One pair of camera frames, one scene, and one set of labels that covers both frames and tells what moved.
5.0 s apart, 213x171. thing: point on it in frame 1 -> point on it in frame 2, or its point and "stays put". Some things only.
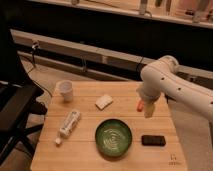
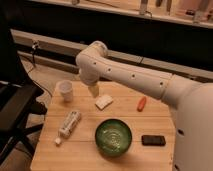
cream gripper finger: (149, 110) -> (94, 90)
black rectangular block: (153, 140) stays put
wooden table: (102, 129) stays put
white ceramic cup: (66, 89) stays put
